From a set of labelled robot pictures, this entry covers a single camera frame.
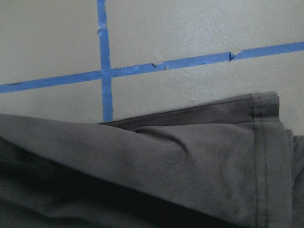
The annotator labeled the dark brown t-shirt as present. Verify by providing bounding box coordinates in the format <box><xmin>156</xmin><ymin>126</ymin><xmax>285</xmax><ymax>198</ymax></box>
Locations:
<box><xmin>0</xmin><ymin>92</ymin><xmax>304</xmax><ymax>228</ymax></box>

